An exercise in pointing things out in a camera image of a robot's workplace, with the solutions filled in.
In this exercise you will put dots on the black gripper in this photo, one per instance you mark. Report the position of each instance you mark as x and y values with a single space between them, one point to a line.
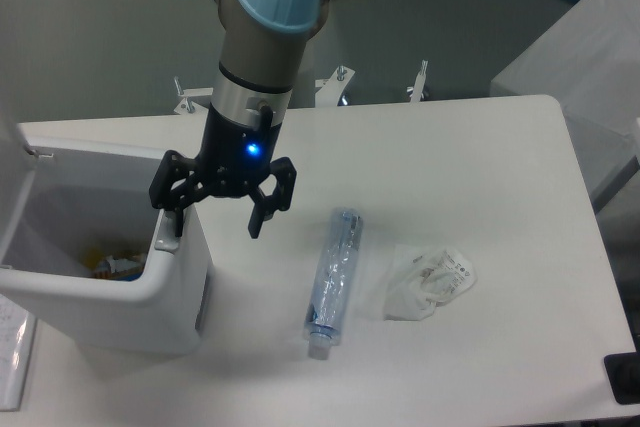
234 160

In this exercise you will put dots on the white covered side table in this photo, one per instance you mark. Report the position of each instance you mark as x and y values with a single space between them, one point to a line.
589 62

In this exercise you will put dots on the colourful trash inside can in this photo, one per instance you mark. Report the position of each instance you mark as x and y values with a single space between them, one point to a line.
124 265

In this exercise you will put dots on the black object at table edge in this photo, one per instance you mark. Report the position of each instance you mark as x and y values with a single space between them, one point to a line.
623 373

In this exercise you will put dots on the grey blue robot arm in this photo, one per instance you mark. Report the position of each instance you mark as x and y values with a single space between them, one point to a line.
262 51

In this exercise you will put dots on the white push-lid trash can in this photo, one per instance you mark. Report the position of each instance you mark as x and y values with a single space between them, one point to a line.
83 249

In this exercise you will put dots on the white mask in wrapper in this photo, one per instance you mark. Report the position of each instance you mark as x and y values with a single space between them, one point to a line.
425 278

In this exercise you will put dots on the laminated paper sheet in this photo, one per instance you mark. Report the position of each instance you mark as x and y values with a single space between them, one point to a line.
18 327

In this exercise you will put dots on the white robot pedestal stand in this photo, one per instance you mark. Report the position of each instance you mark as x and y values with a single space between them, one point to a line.
331 91

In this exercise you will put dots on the crushed clear plastic bottle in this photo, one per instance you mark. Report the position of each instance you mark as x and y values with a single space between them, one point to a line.
332 283

